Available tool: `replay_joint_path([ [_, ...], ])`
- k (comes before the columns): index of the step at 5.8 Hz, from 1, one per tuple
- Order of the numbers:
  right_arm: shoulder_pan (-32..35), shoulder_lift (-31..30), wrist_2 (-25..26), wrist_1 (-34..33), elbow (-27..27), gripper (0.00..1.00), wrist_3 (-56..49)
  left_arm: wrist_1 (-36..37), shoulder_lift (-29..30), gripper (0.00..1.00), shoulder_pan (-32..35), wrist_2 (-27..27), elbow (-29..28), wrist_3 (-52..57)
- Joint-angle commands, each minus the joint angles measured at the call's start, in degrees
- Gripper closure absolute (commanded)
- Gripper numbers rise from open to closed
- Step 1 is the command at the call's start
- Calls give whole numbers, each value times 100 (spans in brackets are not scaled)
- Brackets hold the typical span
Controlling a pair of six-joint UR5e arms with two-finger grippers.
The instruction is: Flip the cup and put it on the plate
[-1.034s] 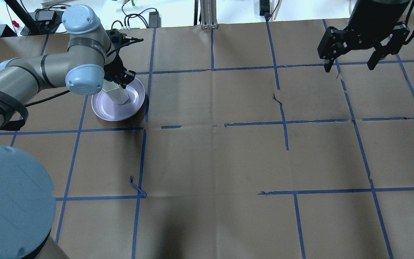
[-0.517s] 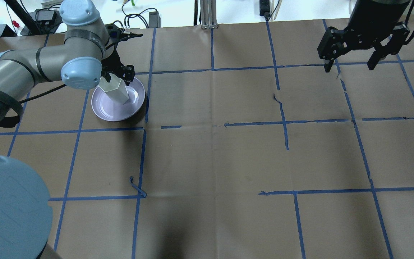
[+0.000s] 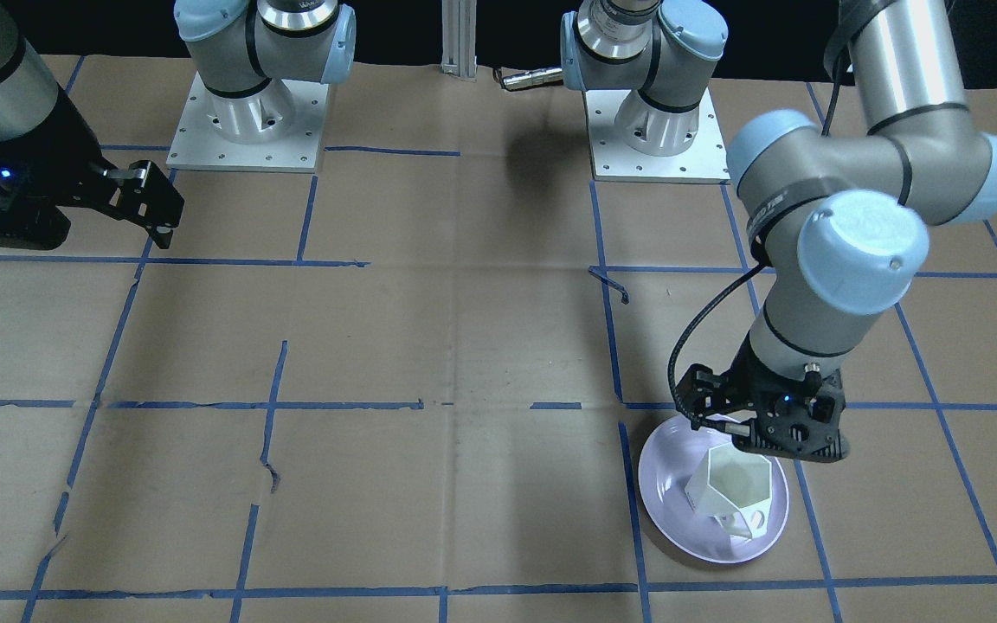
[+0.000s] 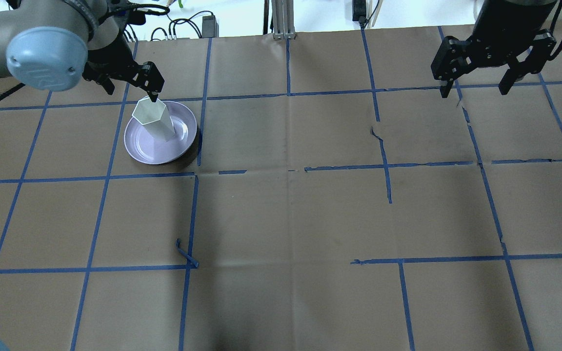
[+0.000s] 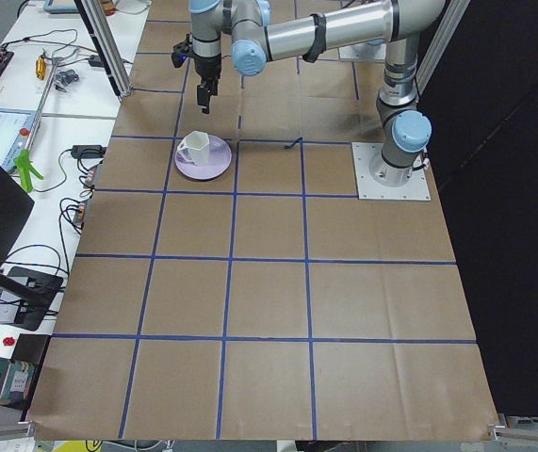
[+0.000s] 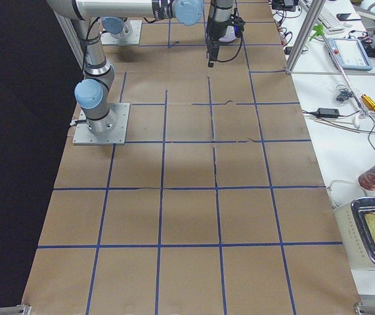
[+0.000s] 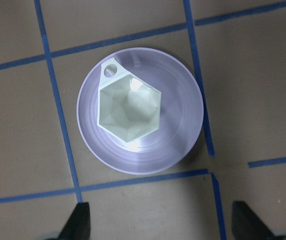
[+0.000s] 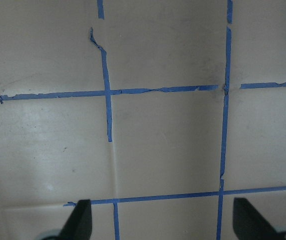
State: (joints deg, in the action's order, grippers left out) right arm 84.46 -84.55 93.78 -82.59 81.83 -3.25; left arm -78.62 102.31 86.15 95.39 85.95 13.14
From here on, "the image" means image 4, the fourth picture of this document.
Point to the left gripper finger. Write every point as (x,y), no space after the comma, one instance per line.
(153,96)

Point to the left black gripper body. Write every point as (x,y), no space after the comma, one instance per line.
(110,59)

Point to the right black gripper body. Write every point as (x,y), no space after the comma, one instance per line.
(494,50)

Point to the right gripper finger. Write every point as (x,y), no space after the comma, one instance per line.
(507,81)

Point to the white faceted cup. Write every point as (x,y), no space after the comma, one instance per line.
(154,117)

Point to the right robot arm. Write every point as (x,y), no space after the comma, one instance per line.
(515,33)

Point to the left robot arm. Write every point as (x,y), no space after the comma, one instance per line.
(54,44)

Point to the lavender plate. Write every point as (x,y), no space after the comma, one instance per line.
(143,148)

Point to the black power adapter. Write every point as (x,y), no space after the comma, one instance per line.
(209,27)

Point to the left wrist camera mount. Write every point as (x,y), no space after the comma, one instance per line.
(147,77)

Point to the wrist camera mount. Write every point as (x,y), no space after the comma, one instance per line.
(147,77)
(452,60)

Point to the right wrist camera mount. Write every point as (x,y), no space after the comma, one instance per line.
(452,60)

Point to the aluminium frame post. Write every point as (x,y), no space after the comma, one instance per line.
(282,19)

